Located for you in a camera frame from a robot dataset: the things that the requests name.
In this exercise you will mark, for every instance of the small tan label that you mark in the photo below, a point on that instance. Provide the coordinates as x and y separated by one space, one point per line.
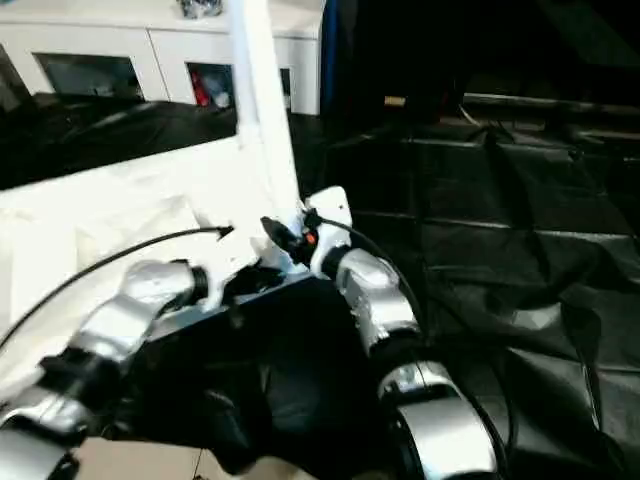
395 101

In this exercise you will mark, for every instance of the black crumpled bag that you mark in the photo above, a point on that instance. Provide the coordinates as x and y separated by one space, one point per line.
200 6

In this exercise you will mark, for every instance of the red bottle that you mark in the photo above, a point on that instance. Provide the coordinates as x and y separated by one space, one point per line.
200 90

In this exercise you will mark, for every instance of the white cabinet with glass doors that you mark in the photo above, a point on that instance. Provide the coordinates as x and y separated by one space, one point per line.
120 35

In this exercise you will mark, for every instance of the dark low shelf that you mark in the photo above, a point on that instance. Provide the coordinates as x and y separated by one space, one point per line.
550 105

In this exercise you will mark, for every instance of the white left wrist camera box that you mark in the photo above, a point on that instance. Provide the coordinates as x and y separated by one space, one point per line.
225 260

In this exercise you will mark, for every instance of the black work mat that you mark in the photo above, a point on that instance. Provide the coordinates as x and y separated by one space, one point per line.
520 260

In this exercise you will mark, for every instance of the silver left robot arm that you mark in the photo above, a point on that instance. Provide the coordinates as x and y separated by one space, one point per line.
100 340

